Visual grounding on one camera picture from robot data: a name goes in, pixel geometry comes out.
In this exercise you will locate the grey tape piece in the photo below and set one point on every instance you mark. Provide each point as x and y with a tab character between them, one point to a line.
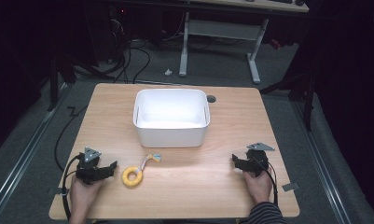
290	186

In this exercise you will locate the white-legged wooden desk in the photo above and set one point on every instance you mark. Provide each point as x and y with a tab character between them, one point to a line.
225	29

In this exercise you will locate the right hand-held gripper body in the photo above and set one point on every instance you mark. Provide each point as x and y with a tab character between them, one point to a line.
254	161

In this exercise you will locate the white plastic bin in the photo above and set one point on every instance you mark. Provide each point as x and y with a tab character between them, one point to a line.
171	124

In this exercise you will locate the person's right hand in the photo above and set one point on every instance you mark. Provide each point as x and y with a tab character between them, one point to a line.
259	186

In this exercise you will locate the metal floor rail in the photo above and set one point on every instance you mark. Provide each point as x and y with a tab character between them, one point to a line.
323	161
23	152

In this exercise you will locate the person's left hand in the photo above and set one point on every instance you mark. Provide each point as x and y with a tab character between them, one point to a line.
82	191

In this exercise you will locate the white scrap of paper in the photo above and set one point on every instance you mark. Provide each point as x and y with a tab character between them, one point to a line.
168	72

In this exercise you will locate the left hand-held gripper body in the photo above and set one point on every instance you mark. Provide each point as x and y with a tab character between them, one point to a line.
89	172

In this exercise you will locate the black metal stand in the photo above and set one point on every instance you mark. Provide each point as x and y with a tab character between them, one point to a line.
55	81
302	90

